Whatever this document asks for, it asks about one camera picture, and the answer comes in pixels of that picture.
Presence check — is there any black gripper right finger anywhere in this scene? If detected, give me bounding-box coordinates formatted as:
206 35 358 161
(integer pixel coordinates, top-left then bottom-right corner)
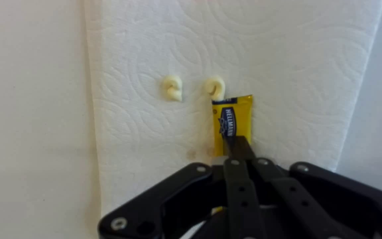
247 156 382 239

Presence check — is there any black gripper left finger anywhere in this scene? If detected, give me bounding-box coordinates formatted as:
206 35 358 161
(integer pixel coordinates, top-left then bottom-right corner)
96 135 263 239

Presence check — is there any yellow mayonnaise packet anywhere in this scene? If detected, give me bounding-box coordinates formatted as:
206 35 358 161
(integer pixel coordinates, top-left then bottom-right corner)
210 93 254 160

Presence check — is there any pale mayonnaise blob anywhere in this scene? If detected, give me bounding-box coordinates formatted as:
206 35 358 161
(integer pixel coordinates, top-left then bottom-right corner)
159 75 184 104
204 78 226 103

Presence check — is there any white paper towel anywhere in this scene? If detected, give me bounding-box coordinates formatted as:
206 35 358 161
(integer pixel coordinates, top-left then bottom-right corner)
82 0 382 239

